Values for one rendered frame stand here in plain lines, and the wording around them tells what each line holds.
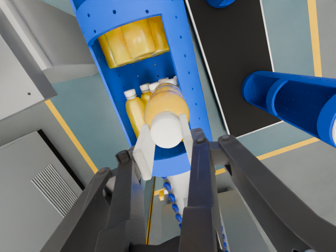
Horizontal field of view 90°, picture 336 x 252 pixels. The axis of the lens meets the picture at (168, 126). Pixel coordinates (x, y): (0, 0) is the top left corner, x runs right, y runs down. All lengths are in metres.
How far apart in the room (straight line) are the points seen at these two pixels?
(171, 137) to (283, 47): 1.79
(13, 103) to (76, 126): 1.26
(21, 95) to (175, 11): 0.56
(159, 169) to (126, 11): 0.39
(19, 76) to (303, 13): 1.98
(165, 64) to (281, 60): 1.42
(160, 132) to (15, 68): 0.61
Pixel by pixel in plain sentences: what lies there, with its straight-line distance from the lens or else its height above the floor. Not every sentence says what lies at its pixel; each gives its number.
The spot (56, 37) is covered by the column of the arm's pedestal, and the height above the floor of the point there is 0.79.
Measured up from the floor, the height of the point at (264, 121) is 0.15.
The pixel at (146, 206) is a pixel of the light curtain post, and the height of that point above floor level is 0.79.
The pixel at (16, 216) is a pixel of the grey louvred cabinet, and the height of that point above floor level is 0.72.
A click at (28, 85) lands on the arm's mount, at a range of 0.73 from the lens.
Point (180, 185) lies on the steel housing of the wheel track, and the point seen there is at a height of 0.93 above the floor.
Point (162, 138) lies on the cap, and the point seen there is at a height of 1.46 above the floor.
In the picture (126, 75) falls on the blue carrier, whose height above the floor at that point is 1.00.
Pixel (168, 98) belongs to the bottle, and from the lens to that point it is 0.23.
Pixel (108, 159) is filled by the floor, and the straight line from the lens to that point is 2.05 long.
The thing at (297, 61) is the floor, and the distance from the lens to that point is 2.02.
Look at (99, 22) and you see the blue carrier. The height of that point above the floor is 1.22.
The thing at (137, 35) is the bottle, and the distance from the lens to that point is 0.46.
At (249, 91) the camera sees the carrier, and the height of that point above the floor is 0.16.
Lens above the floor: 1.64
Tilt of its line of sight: 69 degrees down
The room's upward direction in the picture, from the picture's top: 180 degrees clockwise
